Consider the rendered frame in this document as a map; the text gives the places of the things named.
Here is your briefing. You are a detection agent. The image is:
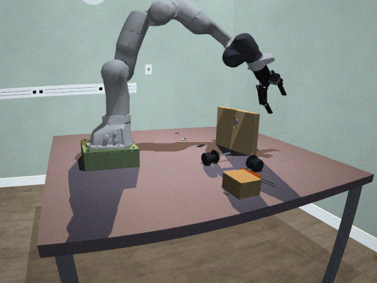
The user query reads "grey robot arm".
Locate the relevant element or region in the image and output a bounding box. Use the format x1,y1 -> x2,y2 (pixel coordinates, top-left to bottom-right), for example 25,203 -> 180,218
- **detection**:
87,0 -> 275,149

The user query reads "tan cardboard box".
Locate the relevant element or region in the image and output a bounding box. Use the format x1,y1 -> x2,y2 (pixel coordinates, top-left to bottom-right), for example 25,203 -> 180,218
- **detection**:
222,169 -> 262,199

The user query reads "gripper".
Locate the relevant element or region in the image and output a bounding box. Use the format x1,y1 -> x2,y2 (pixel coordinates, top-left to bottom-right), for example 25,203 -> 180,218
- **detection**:
253,65 -> 287,114

